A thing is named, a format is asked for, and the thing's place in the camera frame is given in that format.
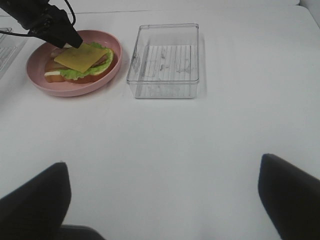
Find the right clear plastic tray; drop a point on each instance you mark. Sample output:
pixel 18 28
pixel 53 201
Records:
pixel 165 62

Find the yellow cheese slice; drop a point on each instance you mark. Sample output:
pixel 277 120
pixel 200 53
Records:
pixel 82 58

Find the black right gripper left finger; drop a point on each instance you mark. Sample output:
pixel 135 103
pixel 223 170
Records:
pixel 36 210

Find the clear plastic tray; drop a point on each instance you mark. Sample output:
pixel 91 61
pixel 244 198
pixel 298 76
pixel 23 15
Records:
pixel 10 45
pixel 165 62

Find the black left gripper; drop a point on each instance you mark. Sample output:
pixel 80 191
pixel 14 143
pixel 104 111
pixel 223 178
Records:
pixel 44 21

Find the green lettuce leaf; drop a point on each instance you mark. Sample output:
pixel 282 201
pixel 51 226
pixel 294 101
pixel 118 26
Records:
pixel 84 63

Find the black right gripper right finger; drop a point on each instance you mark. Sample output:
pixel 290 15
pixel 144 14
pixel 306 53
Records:
pixel 290 197

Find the bread slice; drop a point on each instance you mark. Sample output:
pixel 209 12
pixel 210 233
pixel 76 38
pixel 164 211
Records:
pixel 93 74

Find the pink round plate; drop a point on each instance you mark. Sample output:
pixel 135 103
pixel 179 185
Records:
pixel 35 66

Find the left clear plastic tray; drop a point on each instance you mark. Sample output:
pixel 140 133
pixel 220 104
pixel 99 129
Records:
pixel 10 45

